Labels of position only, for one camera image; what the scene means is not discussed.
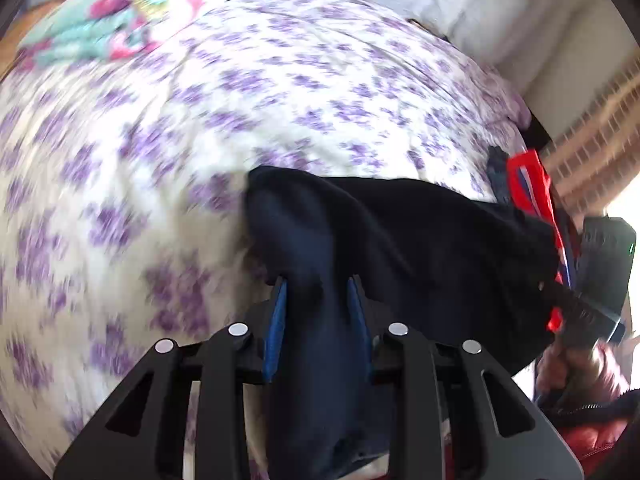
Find purple floral bed sheet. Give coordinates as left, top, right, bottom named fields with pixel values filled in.
left=1, top=0, right=530, bottom=474

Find navy blue pants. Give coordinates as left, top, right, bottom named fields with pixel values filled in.
left=245, top=166, right=559, bottom=479

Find teal pink floral blanket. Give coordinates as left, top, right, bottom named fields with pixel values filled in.
left=18, top=0, right=228, bottom=66

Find red blue white garment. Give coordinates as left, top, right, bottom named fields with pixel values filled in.
left=504, top=148, right=576, bottom=334

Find person's right hand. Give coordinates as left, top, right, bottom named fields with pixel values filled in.
left=536, top=340, right=630, bottom=405

